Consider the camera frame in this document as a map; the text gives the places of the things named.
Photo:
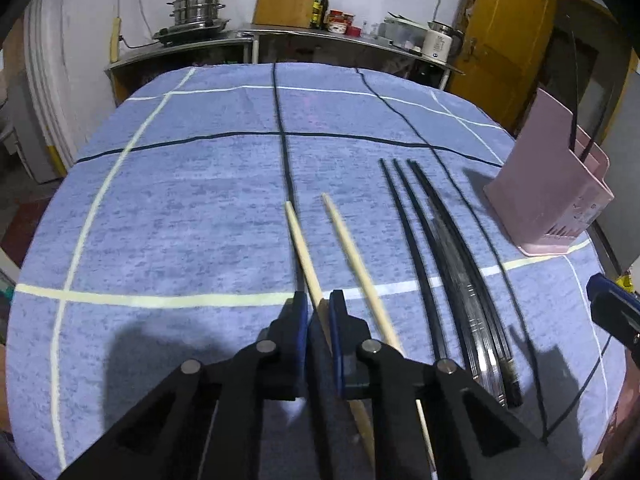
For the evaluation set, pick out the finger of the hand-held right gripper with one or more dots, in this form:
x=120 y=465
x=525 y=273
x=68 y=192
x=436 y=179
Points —
x=612 y=310

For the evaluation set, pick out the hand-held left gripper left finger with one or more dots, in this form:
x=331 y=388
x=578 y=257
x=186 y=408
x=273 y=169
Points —
x=301 y=330

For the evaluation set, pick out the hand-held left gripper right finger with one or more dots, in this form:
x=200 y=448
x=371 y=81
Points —
x=335 y=350

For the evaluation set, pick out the wooden chopstick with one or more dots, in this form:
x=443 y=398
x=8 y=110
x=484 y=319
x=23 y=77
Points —
x=302 y=250
x=350 y=250

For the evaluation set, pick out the silver banded black chopstick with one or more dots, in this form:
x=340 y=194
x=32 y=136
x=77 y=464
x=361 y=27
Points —
x=470 y=300

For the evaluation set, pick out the pink utensil holder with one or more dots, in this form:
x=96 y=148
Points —
x=540 y=185

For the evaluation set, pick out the blue checked tablecloth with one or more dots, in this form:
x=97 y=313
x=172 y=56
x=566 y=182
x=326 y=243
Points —
x=175 y=220

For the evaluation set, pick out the yellow wooden door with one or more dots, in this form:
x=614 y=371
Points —
x=505 y=45

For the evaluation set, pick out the steel kitchen counter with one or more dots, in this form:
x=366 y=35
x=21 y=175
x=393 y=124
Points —
x=350 y=47

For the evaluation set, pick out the small red container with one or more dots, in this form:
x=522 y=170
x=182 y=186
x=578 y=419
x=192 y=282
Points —
x=356 y=31

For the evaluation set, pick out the red lidded jars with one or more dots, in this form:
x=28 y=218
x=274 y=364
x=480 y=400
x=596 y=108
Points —
x=341 y=20

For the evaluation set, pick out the black induction cooker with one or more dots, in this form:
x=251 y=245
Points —
x=190 y=32

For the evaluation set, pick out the white electric kettle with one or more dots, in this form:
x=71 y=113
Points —
x=437 y=42

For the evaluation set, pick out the dark sauce bottle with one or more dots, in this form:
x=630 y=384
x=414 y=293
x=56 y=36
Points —
x=325 y=10
x=316 y=10

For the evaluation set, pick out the steel steamer pot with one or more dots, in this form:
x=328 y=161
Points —
x=197 y=7

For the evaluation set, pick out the beige power strip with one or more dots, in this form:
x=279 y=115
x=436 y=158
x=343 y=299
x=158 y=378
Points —
x=115 y=40

